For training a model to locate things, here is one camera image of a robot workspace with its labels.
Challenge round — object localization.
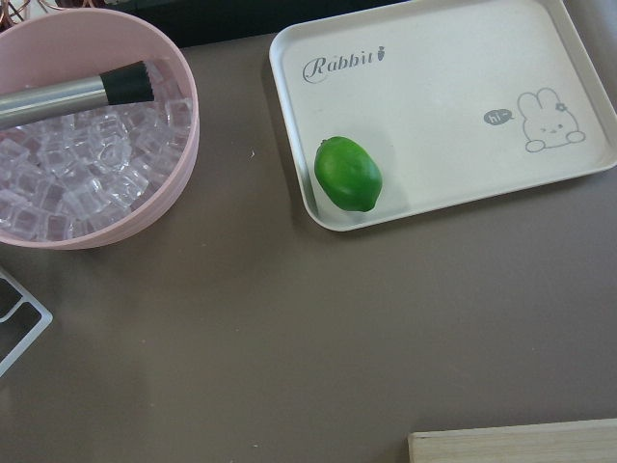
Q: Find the pink bowl of ice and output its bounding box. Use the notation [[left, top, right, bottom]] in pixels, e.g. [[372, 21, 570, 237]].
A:
[[1, 9, 200, 250]]

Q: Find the green lime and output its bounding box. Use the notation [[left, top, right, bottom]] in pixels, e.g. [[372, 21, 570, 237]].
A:
[[313, 136, 383, 212]]

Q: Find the cream rabbit tray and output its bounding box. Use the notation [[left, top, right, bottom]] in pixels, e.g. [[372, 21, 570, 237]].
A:
[[269, 1, 616, 232]]

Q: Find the steel muddler black tip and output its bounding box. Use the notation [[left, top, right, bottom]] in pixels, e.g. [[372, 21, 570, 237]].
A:
[[1, 61, 154, 130]]

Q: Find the wooden cutting board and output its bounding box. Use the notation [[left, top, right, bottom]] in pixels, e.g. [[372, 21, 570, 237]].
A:
[[408, 419, 616, 462]]

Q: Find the white wire cup rack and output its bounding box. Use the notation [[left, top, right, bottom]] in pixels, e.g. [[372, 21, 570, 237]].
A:
[[1, 268, 53, 375]]

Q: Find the copper wire holder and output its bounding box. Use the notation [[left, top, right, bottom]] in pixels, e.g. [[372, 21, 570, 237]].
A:
[[1, 0, 61, 25]]

